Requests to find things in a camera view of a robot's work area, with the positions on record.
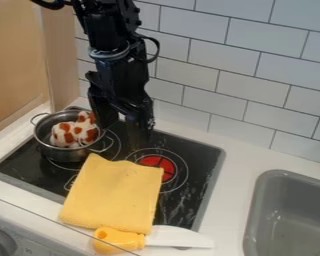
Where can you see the white and red plush toy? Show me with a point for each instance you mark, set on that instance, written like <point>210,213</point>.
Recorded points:
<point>74,132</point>

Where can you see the yellow cloth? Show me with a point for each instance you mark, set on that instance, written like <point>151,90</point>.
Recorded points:
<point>114,194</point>

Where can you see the wooden board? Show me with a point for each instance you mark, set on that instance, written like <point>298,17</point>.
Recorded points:
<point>20,56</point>

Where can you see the silver pot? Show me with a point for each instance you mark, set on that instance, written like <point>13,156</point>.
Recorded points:
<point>60,140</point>

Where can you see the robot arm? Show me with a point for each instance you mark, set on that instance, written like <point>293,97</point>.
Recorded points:
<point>105,24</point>

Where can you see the toy sink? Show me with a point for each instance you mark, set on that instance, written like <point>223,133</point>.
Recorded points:
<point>288,216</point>

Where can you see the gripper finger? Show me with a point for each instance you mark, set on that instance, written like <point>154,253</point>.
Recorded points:
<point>103,112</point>
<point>140,120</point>

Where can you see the toy stove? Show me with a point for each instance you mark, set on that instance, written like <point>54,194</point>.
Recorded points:
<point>122,166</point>

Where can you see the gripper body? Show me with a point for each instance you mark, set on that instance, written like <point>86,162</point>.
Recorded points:
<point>121,77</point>

